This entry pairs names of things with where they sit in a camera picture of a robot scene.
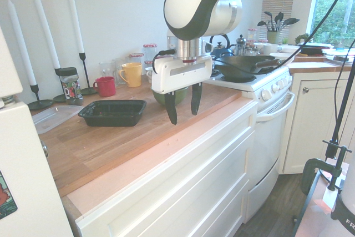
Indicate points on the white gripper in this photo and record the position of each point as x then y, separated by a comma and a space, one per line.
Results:
177, 77

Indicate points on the green ceramic bowl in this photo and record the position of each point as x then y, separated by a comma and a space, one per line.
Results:
181, 95

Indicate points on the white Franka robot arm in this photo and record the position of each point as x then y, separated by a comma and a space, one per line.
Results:
188, 4

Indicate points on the black plastic food box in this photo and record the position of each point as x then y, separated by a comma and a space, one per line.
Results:
111, 120

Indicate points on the patterned white cup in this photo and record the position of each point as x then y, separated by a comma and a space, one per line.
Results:
149, 76

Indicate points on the yellow mug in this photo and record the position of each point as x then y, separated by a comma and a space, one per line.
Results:
133, 74

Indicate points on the tall jar red checked lid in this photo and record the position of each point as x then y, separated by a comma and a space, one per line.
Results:
150, 51

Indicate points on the clear drinking glasses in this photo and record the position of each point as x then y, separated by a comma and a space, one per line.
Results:
136, 58

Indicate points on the blue kettle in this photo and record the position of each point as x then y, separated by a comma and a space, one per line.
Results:
222, 49

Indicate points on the black wok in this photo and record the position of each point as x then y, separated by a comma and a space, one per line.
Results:
238, 66

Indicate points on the clear drinking glass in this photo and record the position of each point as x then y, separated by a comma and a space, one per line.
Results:
105, 69
117, 65

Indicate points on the white drawer cabinet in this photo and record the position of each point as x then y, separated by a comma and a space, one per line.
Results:
180, 178

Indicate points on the red mug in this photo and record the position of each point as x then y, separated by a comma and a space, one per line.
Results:
106, 87

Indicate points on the glass french press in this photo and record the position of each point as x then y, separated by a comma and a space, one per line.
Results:
241, 47

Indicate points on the white stove knob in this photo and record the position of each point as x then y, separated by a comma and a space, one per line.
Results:
281, 84
266, 95
286, 81
276, 88

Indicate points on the white stove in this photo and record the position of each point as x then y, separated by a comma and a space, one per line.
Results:
266, 142

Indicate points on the small jar red checked lid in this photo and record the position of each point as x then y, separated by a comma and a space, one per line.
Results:
252, 35

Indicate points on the tall black candle holder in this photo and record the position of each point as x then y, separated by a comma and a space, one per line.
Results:
88, 91

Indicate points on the plain white mug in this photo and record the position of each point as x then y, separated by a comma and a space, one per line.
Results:
270, 49

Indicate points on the pale green utensil crock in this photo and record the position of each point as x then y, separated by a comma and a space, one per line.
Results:
273, 37

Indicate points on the black kitchen utensil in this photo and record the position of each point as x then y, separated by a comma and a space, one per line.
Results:
279, 17
268, 14
262, 23
291, 21

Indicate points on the colourful jar with black lid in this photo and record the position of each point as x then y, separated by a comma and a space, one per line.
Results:
70, 87

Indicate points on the metal cabinet knob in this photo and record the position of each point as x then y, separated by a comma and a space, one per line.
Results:
305, 90

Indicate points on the white cabinet with door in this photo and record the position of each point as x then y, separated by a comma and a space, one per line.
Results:
310, 126

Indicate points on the clear plastic lid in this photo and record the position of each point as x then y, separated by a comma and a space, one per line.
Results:
52, 115

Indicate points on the small green plant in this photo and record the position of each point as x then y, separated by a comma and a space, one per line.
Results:
301, 38

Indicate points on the white taper candle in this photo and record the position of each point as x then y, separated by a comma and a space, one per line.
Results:
45, 26
22, 45
74, 15

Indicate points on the black frying pan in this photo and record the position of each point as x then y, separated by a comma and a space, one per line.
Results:
316, 48

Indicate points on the dark green screw clamp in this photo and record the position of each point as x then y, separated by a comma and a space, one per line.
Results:
308, 176

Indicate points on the short black candle holder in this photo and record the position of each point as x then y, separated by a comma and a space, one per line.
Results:
38, 104

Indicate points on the round metal fridge magnet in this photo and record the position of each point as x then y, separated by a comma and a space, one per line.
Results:
45, 148

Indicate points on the white plate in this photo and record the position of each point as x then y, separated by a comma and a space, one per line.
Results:
339, 51

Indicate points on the white refrigerator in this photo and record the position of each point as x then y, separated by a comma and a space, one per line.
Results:
22, 151

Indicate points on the robot mounting table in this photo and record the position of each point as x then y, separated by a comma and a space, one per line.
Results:
313, 214

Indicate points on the window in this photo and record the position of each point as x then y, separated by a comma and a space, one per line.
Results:
341, 20

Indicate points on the red picture fridge magnet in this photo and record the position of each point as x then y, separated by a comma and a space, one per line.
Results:
7, 195

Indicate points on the black camera stand pole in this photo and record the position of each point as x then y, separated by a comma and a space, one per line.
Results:
339, 117

